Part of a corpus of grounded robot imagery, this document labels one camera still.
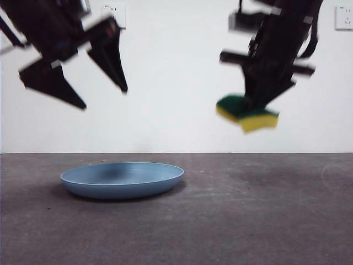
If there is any yellow sponge with green pad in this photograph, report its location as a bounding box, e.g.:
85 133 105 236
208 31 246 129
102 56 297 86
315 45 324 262
216 93 280 134

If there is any light blue round plate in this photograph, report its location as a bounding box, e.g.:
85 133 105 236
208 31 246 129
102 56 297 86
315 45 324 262
60 162 185 200

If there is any white wall power outlet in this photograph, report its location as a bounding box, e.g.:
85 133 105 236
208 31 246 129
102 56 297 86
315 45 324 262
335 5 353 31
103 3 127 30

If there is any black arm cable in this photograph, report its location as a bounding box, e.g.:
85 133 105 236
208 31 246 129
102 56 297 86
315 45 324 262
299 13 319 59

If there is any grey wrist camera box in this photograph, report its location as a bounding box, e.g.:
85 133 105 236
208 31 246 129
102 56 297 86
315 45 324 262
228 10 263 30

